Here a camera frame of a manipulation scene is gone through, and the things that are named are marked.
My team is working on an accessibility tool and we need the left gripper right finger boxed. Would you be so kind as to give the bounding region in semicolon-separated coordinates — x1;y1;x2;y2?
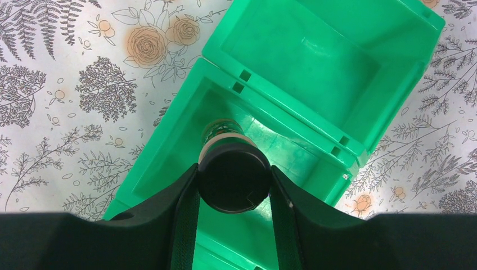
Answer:
270;166;476;269

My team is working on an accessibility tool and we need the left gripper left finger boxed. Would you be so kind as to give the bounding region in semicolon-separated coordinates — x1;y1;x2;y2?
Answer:
1;165;200;269

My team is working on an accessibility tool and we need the small black cap spice jar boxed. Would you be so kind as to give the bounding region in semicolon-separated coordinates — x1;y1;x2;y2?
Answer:
198;118;271;214

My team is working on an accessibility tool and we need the green bin middle section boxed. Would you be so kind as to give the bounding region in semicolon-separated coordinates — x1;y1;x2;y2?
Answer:
104;60;358;269

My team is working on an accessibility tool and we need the floral table mat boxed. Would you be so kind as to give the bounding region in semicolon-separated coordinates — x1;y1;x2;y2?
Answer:
1;1;476;221

